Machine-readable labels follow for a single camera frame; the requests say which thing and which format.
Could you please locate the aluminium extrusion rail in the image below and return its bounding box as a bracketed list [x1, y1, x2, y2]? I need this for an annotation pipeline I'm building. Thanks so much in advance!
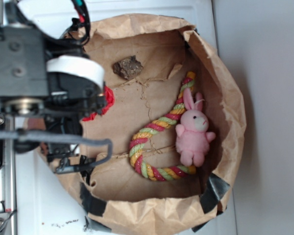
[0, 115, 18, 235]

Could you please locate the dark brown rock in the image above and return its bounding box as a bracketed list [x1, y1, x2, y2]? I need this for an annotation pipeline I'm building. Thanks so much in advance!
[113, 55, 144, 80]

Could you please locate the pink plush bunny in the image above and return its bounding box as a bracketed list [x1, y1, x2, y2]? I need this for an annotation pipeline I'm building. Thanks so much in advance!
[175, 88, 216, 167]

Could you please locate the grey braided cable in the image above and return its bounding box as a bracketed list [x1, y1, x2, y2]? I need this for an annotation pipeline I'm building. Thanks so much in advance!
[0, 129, 114, 169]

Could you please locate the multicolour twisted rope toy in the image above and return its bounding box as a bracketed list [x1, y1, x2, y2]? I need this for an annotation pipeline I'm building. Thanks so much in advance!
[129, 71, 196, 182]

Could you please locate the red paper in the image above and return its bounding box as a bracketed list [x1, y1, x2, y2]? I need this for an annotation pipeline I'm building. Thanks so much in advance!
[82, 86, 115, 121]

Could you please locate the brown paper bag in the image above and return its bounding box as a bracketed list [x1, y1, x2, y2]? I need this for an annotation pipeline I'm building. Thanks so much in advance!
[58, 14, 246, 235]

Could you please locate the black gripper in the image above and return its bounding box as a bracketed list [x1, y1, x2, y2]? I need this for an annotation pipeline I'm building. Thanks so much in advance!
[44, 17, 106, 174]

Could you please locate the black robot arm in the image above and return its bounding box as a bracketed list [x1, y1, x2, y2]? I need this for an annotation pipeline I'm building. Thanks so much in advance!
[0, 0, 112, 174]

